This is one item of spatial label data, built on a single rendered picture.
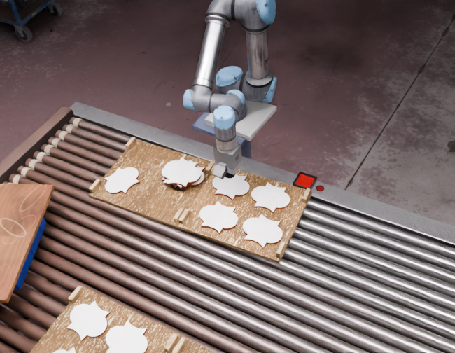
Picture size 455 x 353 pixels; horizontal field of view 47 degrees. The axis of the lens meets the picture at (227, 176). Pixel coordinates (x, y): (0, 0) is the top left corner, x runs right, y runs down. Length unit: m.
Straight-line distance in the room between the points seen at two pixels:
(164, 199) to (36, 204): 0.48
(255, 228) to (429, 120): 2.20
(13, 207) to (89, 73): 2.54
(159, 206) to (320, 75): 2.40
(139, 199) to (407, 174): 1.92
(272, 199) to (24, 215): 0.92
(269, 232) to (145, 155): 0.67
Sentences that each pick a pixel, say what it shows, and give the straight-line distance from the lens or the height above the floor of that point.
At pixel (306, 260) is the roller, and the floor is 0.92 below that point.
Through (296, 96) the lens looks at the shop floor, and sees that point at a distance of 3.99.
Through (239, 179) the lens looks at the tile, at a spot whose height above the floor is 0.95.
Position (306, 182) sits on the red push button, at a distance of 2.12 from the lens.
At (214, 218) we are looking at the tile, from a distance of 1.99.
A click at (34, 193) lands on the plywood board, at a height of 1.04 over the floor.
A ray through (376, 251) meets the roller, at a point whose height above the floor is 0.91.
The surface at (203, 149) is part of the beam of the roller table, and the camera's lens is 2.29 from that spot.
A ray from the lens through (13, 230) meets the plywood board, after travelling 2.06.
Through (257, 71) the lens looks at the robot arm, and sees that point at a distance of 2.23.
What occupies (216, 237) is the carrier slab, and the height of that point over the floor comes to 0.94.
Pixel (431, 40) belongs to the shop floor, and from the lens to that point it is 4.70.
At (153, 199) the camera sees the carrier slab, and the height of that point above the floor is 0.94.
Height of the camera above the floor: 2.51
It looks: 47 degrees down
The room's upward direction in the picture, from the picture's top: 6 degrees counter-clockwise
